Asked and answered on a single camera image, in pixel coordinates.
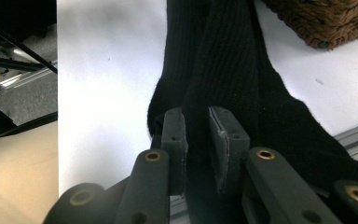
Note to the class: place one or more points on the black metal frame bar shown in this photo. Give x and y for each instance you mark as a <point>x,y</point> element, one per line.
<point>28,124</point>

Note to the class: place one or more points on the brown wicker basket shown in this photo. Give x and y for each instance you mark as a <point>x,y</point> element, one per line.
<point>329,21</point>

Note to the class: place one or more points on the black sock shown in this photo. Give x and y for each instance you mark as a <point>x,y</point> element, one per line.
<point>230,62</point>

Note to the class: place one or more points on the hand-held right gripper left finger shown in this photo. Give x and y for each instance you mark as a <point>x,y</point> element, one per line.
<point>177,149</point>

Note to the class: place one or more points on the black metal stand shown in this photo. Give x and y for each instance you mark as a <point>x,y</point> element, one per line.
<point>9,63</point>

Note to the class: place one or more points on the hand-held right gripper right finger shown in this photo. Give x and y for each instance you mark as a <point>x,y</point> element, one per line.
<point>230,149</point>

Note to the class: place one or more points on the black curtain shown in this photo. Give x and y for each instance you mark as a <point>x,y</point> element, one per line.
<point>12,12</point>

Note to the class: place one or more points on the aluminium floor rail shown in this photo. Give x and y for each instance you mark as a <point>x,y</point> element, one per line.
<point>28,77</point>

